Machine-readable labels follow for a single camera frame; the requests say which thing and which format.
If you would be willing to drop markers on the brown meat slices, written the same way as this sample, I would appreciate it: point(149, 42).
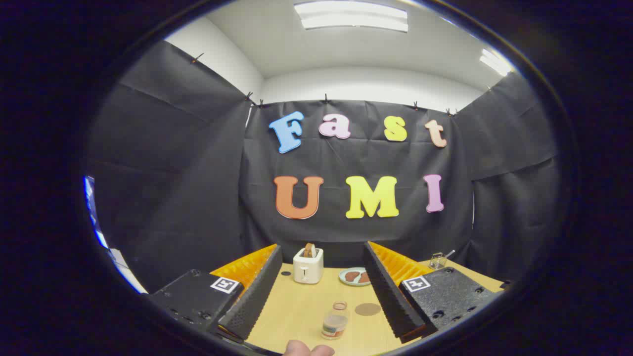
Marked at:
point(353, 276)

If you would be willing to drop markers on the clear plastic juice bottle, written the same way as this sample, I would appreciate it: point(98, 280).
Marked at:
point(335, 324)

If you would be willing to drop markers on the toast slice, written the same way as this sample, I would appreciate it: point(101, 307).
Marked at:
point(310, 250)

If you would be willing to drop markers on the small ceiling light panel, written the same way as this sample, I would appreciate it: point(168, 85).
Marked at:
point(494, 63)

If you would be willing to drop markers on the black table clamp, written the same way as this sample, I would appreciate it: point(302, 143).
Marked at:
point(505, 285)

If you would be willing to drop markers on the white toaster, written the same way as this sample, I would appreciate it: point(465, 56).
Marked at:
point(307, 271)

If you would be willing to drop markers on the small glass jar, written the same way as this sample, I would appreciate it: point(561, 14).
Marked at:
point(437, 262)

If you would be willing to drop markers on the pale green plate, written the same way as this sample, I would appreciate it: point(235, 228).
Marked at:
point(342, 280)

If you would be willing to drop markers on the wooden table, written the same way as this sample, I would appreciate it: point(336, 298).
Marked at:
point(296, 316)

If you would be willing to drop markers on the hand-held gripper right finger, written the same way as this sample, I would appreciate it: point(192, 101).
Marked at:
point(390, 296)

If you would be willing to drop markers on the white panel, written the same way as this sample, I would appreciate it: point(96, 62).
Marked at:
point(118, 259)

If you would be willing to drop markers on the black backdrop cloth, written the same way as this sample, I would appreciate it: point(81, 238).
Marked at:
point(346, 232)

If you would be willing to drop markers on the round brown coaster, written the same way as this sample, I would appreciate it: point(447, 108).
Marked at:
point(368, 309)

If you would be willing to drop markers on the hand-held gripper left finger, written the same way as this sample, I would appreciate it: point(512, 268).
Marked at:
point(252, 296)

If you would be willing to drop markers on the large ceiling light panel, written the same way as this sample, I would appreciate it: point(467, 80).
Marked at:
point(351, 16)

